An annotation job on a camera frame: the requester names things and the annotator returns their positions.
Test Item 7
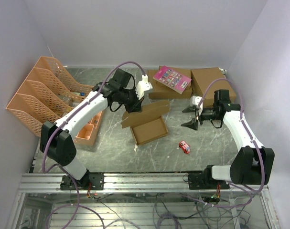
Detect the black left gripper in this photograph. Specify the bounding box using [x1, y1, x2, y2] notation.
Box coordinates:
[119, 87, 146, 115]

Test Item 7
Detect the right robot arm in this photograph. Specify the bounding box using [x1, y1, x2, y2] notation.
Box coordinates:
[183, 89, 275, 189]

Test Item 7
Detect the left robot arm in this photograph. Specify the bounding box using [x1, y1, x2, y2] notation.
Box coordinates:
[40, 69, 152, 189]

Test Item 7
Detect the closed cardboard box under book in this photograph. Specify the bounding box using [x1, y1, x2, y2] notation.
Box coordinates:
[147, 70, 193, 99]

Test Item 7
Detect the large closed cardboard box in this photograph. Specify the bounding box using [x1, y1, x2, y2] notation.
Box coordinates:
[191, 67, 237, 107]

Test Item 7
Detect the red toy ambulance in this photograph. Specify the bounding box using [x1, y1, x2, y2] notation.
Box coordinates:
[179, 140, 191, 154]

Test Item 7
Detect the pink book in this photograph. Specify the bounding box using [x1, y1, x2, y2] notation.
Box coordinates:
[152, 65, 192, 94]

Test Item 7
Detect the orange plastic file organizer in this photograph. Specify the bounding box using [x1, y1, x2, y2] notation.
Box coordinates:
[6, 56, 92, 136]

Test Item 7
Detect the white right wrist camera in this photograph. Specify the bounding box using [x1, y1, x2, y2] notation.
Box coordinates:
[190, 95, 203, 113]

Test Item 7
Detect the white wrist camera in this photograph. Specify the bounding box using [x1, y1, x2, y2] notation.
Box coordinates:
[135, 74, 153, 100]
[190, 95, 203, 113]

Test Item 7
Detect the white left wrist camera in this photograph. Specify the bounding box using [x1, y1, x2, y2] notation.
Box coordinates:
[135, 74, 153, 100]

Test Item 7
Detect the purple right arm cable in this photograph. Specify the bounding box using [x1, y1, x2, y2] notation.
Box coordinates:
[197, 78, 266, 208]

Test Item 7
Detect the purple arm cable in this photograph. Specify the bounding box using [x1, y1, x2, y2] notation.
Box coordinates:
[197, 78, 266, 208]
[42, 61, 147, 227]

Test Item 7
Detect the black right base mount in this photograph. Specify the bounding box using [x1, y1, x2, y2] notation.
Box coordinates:
[188, 172, 229, 190]

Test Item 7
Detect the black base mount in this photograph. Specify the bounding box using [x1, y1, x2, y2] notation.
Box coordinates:
[188, 172, 229, 190]
[60, 171, 104, 190]

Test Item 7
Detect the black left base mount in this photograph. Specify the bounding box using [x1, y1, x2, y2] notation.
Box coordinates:
[60, 171, 104, 190]

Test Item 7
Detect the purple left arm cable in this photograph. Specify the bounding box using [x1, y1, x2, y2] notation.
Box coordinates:
[42, 61, 147, 227]

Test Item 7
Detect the aluminium mounting rail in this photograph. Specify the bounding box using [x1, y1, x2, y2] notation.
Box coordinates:
[18, 172, 269, 193]

